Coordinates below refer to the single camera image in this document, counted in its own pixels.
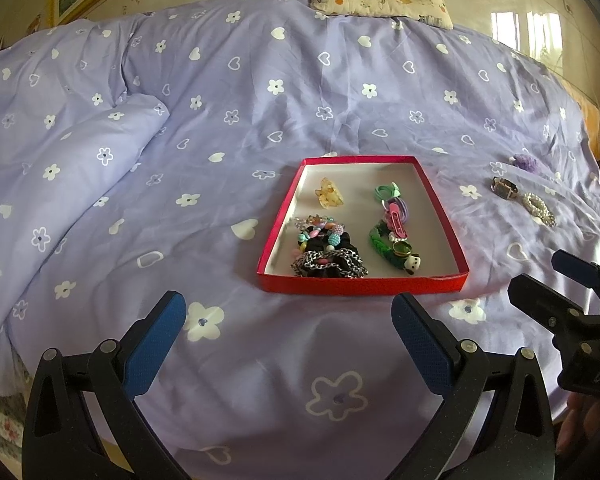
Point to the purple floral bedsheet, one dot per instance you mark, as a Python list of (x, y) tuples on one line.
[(330, 100)]

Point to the floral mattress cover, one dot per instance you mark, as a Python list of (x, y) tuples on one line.
[(2, 410)]

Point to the yellow hair claw clip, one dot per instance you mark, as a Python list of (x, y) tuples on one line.
[(329, 194)]

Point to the folded purple floral duvet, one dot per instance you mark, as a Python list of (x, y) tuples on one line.
[(55, 160)]

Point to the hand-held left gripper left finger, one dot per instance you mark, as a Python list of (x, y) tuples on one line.
[(152, 345)]

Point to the purple scrunchie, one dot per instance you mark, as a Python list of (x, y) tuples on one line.
[(524, 162)]

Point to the black scrunchie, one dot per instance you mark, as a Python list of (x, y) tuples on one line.
[(352, 244)]

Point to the pink hair clip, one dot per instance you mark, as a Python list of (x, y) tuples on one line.
[(397, 222)]

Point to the orange bed cloth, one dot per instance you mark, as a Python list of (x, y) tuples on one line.
[(591, 120)]

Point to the red cardboard box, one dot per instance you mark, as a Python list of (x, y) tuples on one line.
[(430, 240)]

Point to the person's right hand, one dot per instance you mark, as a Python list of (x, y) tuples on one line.
[(582, 425)]

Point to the square wristwatch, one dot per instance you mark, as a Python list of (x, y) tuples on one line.
[(504, 188)]

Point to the panda hair accessory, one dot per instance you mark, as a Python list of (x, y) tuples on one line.
[(411, 264)]

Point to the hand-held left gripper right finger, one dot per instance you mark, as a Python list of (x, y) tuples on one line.
[(425, 345)]

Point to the green braided hair band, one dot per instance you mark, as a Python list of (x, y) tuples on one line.
[(380, 245)]

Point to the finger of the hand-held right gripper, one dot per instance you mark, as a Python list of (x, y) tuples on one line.
[(575, 265), (545, 305)]

